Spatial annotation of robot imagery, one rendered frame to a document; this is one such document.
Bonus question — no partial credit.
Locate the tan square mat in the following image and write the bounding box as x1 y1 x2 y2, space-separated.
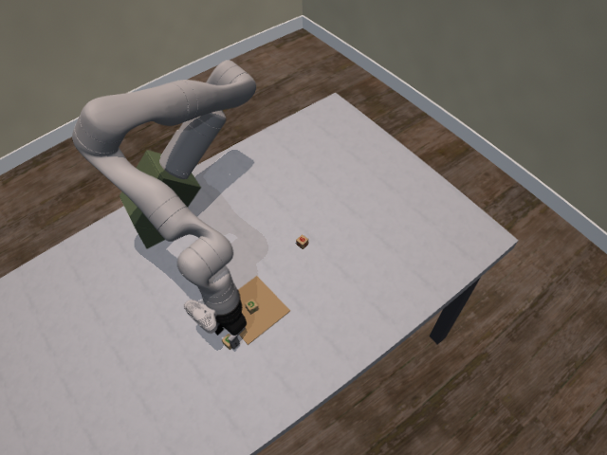
238 276 290 345

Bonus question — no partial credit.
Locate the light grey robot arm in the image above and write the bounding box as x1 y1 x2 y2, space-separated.
72 60 256 303

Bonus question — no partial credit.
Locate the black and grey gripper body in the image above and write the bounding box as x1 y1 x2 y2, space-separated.
184 285 247 336

